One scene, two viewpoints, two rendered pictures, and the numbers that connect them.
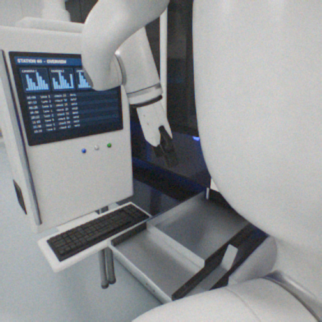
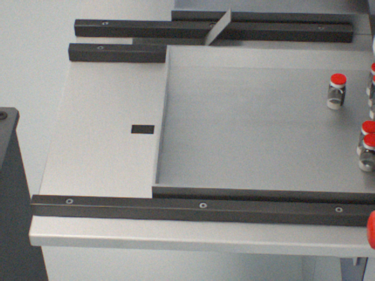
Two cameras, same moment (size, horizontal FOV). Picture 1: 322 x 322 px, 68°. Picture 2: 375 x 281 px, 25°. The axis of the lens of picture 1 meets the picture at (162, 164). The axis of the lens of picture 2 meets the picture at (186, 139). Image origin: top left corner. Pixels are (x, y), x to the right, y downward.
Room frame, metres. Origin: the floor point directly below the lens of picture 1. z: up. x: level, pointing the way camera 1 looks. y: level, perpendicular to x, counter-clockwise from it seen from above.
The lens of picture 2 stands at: (-0.13, -0.87, 1.64)
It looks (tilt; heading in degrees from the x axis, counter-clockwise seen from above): 45 degrees down; 47
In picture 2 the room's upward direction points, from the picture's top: 1 degrees counter-clockwise
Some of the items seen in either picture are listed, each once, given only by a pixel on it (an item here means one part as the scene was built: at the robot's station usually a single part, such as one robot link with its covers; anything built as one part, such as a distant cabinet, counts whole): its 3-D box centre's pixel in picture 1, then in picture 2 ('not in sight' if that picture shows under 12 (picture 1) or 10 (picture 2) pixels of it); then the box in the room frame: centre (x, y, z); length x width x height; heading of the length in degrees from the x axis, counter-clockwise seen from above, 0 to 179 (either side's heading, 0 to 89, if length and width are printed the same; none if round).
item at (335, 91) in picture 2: not in sight; (336, 92); (0.57, -0.39, 0.90); 0.02 x 0.02 x 0.04
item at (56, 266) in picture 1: (96, 225); not in sight; (0.86, 0.29, 0.79); 0.45 x 0.28 x 0.03; 132
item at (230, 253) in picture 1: (219, 266); (180, 30); (0.51, -0.16, 0.91); 0.14 x 0.03 x 0.06; 134
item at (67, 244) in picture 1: (101, 227); not in sight; (0.82, 0.25, 0.82); 0.40 x 0.14 x 0.02; 132
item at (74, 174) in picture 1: (71, 128); not in sight; (1.01, 0.39, 1.19); 0.50 x 0.19 x 0.78; 132
